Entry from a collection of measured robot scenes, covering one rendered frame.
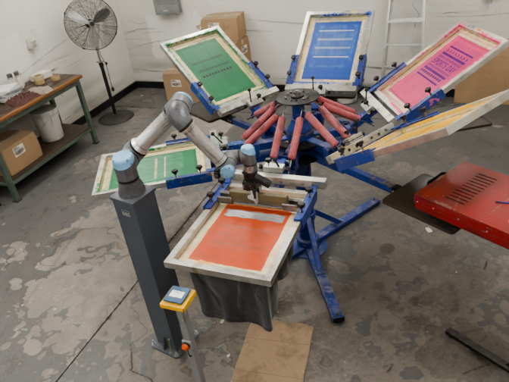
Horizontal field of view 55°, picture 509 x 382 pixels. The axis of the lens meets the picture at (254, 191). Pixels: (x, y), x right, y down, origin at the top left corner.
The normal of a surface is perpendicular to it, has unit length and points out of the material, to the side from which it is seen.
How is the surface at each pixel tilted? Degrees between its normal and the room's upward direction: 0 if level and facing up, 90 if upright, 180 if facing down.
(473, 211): 0
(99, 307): 0
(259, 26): 90
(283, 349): 0
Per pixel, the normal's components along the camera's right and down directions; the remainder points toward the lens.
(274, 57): -0.37, 0.53
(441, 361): -0.11, -0.84
